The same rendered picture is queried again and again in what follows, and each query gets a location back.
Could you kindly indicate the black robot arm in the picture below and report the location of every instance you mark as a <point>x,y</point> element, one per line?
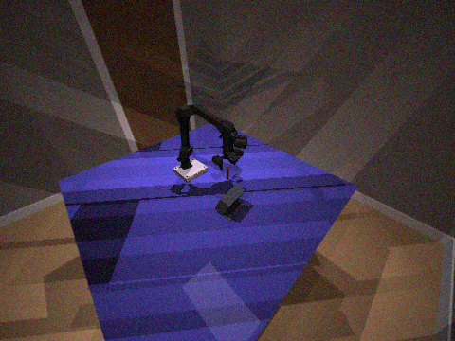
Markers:
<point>225,127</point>

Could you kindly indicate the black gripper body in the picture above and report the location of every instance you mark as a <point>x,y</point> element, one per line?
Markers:
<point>219,159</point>

